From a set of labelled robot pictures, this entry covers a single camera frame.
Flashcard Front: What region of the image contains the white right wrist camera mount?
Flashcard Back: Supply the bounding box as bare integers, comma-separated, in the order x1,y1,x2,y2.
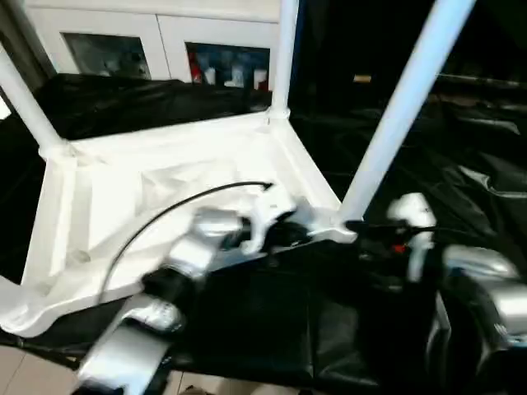
386,193,436,282

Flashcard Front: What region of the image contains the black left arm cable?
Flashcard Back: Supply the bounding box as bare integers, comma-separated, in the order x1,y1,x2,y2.
97,180,274,301

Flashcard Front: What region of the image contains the white plastic table top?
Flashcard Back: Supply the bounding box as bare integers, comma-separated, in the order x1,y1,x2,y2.
0,111,357,340

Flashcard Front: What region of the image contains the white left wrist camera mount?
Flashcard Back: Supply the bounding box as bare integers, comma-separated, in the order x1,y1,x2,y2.
245,184,301,253

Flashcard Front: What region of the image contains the black metal stand leg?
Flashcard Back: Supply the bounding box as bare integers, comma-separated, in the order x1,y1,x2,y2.
0,342,79,371

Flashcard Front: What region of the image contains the black mat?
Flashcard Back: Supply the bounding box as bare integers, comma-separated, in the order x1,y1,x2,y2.
0,72,527,392

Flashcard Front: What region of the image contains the white plastic table leg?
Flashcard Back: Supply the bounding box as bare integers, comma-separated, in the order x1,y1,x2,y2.
0,41,72,159
267,0,301,124
337,0,478,225

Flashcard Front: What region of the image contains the grey curtain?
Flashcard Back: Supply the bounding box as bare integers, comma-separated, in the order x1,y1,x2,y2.
0,0,52,95

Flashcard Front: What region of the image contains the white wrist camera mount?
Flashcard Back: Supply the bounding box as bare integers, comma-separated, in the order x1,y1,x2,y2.
386,193,436,282
245,184,301,253

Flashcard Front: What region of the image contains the black metal bar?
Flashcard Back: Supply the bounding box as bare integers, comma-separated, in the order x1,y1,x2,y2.
436,72,527,100

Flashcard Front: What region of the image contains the white cabinet with glass doors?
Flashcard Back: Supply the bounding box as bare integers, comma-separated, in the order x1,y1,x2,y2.
23,0,291,89

